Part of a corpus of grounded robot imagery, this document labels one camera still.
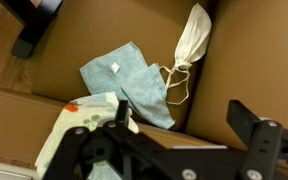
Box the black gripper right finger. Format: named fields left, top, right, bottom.
left=226, top=99, right=288, bottom=180

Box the white drawstring bag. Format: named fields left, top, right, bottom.
left=158, top=2, right=213, bottom=106

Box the black furniture leg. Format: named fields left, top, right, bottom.
left=0, top=0, right=65, bottom=60

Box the light blue cloth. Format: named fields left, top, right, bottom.
left=79, top=41, right=177, bottom=130

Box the brown leather armchair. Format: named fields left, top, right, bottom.
left=0, top=0, right=288, bottom=180

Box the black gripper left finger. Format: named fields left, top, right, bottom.
left=42, top=99, right=172, bottom=180

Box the white patterned towel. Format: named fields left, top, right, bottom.
left=34, top=91, right=140, bottom=180

